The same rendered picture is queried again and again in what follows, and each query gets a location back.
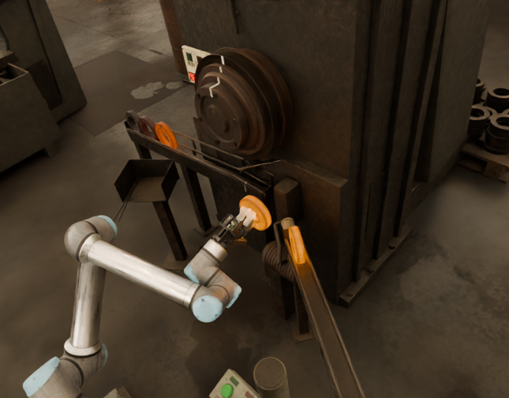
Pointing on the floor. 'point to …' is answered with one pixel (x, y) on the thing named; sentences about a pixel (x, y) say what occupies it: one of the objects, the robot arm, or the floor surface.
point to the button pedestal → (233, 387)
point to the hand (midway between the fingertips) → (254, 209)
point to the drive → (450, 95)
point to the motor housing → (280, 280)
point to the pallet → (503, 139)
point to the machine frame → (334, 119)
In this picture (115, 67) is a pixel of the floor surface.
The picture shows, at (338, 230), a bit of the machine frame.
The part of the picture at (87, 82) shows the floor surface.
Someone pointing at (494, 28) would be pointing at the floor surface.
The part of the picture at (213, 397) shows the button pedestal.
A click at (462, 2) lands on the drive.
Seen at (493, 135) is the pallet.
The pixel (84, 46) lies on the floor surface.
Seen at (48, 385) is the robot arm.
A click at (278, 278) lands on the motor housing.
